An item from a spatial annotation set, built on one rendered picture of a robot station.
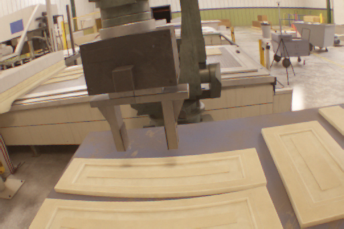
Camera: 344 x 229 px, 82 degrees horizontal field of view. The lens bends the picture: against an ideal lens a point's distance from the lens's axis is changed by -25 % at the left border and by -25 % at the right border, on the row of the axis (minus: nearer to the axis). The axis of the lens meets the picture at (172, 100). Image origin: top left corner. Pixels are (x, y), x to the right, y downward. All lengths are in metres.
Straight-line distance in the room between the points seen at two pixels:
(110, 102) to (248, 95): 1.97
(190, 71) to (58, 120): 1.79
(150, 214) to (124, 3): 0.51
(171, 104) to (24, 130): 2.80
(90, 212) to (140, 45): 0.46
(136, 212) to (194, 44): 1.14
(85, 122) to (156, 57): 2.24
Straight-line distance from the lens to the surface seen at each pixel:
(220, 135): 0.98
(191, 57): 1.55
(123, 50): 0.57
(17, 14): 6.12
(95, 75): 0.61
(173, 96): 0.62
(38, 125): 3.12
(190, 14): 1.55
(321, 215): 0.63
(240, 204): 0.65
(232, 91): 2.45
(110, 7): 0.57
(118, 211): 0.68
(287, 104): 2.71
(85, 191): 0.78
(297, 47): 6.28
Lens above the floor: 1.51
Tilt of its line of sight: 20 degrees down
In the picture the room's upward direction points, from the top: 8 degrees counter-clockwise
